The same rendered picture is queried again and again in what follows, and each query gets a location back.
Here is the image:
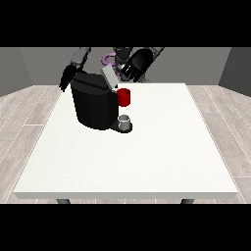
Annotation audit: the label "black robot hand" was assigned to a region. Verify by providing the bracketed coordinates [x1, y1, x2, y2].
[58, 63, 77, 93]
[121, 47, 155, 83]

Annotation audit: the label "pale grey machine lid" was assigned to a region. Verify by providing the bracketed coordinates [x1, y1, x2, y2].
[100, 64, 121, 90]

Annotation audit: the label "red pod holder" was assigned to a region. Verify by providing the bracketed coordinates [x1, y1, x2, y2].
[117, 87, 131, 108]

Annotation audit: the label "black coffee machine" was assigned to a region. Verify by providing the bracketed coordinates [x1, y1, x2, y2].
[70, 72, 133, 134]

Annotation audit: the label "grey robot trunk purple rings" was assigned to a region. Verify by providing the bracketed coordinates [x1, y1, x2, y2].
[101, 47, 152, 84]

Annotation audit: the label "small grey cup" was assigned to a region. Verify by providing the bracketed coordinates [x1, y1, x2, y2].
[118, 114, 131, 130]

